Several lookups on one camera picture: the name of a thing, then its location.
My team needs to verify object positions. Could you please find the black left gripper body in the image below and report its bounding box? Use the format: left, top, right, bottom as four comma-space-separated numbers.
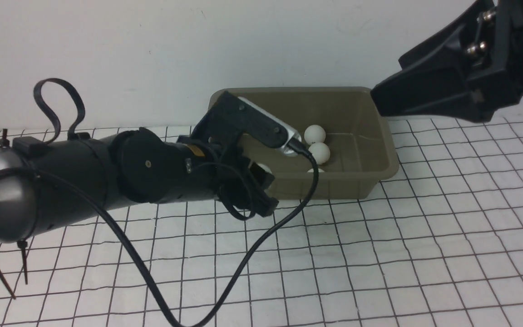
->
184, 136, 278, 221

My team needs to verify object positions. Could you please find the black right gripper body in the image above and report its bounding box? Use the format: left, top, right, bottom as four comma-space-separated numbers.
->
370, 0, 523, 124

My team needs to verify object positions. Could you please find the white ball with dark print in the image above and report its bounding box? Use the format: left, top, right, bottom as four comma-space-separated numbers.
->
309, 142, 331, 165

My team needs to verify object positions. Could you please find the white ball with red logo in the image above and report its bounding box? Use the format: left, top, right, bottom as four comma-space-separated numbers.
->
256, 162, 272, 174

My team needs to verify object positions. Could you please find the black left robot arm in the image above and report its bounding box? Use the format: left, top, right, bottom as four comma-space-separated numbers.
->
0, 78, 299, 297

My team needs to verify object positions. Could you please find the olive green plastic bin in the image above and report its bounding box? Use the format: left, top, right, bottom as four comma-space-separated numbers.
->
209, 87, 399, 200

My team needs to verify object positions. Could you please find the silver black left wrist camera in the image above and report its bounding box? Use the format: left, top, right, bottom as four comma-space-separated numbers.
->
190, 91, 308, 157

